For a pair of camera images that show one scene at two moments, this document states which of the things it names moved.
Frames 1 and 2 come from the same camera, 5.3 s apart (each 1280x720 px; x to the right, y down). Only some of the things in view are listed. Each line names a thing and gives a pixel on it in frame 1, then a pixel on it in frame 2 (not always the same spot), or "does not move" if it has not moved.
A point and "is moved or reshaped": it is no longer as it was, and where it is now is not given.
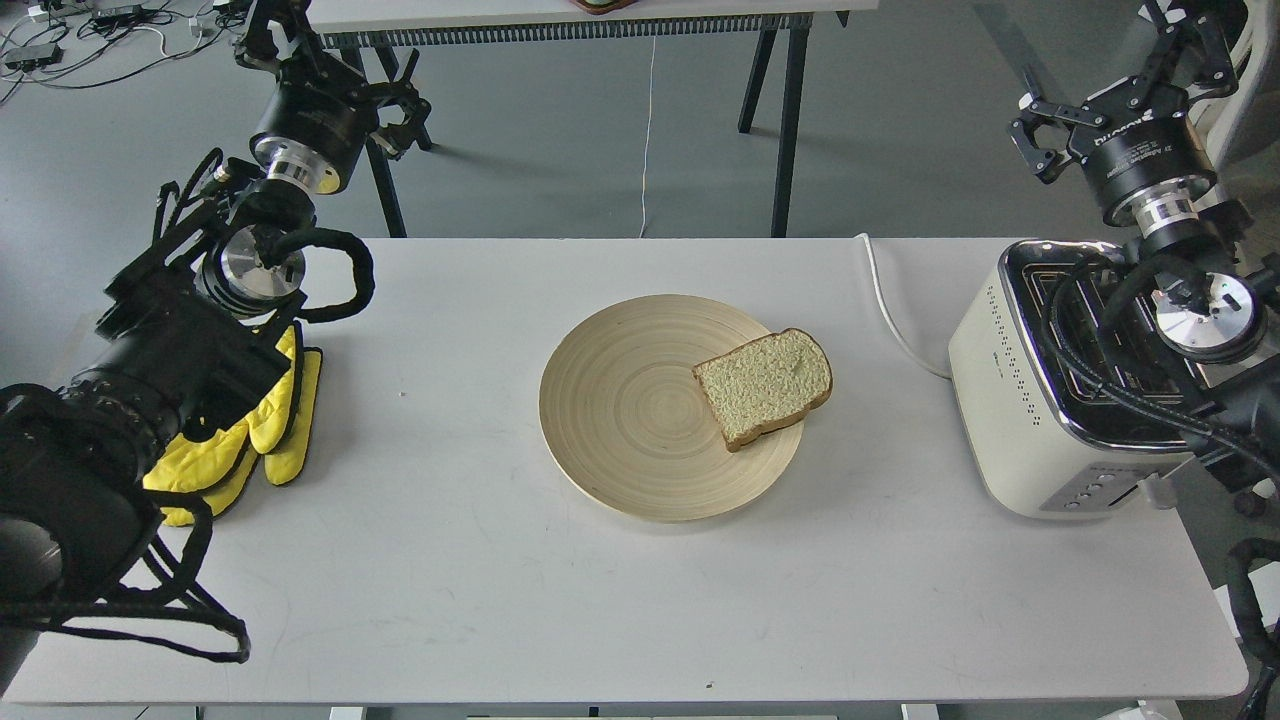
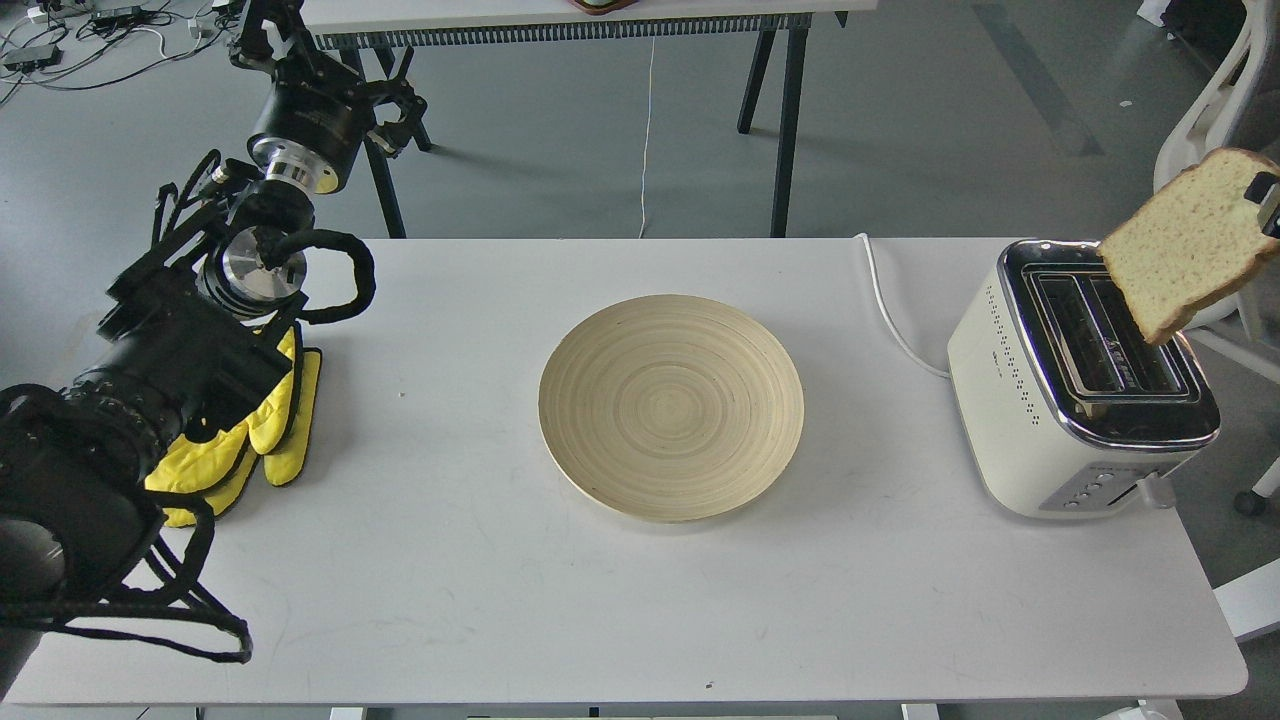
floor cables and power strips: x=84 y=43 does not move
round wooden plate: x=630 y=423 does not move
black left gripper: x=321 y=111 does not move
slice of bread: x=766 y=383 is moved or reshaped
